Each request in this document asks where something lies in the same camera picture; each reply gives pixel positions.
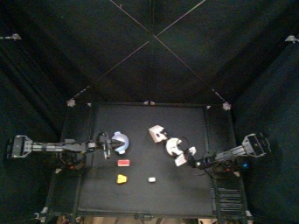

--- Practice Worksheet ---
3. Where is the yellow toy sushi piece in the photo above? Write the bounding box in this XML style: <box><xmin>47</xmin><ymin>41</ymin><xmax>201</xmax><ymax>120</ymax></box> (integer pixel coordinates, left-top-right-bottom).
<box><xmin>116</xmin><ymin>173</ymin><xmax>129</xmax><ymax>185</ymax></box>

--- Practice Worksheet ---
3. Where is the red toy sushi piece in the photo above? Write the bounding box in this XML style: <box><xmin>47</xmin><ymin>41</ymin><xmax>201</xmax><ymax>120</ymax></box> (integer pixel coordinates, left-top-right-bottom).
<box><xmin>116</xmin><ymin>158</ymin><xmax>131</xmax><ymax>168</ymax></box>

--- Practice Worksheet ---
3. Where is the silver frame clamp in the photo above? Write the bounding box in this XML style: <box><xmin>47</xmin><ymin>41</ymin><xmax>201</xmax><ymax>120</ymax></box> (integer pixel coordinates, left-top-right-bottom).
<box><xmin>285</xmin><ymin>34</ymin><xmax>299</xmax><ymax>44</ymax></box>
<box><xmin>0</xmin><ymin>33</ymin><xmax>23</xmax><ymax>42</ymax></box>

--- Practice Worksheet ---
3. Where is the thin diagonal cord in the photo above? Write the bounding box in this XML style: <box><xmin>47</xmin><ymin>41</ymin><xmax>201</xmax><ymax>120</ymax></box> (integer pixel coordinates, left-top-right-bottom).
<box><xmin>71</xmin><ymin>0</ymin><xmax>207</xmax><ymax>100</ymax></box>
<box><xmin>108</xmin><ymin>0</ymin><xmax>229</xmax><ymax>105</ymax></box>

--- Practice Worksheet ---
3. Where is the black table edge clamp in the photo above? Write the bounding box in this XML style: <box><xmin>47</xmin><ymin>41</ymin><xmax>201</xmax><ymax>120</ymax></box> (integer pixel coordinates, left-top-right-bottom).
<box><xmin>134</xmin><ymin>213</ymin><xmax>155</xmax><ymax>221</ymax></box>

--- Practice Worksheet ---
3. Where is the white curved wrist camera mount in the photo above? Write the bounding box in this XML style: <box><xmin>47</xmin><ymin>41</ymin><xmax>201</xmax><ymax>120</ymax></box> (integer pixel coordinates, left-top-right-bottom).
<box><xmin>111</xmin><ymin>130</ymin><xmax>131</xmax><ymax>156</ymax></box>
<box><xmin>165</xmin><ymin>137</ymin><xmax>183</xmax><ymax>158</ymax></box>

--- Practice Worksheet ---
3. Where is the white text label sticker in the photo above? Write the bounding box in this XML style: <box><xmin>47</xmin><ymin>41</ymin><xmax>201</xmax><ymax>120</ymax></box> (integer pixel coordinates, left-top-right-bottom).
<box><xmin>217</xmin><ymin>187</ymin><xmax>245</xmax><ymax>215</ymax></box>

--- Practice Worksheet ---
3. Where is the white toy box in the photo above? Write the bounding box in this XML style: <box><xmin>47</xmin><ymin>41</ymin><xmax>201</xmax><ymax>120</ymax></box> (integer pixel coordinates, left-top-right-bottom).
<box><xmin>147</xmin><ymin>124</ymin><xmax>169</xmax><ymax>144</ymax></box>

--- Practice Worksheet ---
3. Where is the silver table corner bracket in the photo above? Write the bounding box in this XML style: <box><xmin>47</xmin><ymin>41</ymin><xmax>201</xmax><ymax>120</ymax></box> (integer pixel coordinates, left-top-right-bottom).
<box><xmin>245</xmin><ymin>211</ymin><xmax>255</xmax><ymax>224</ymax></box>
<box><xmin>34</xmin><ymin>206</ymin><xmax>51</xmax><ymax>223</ymax></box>

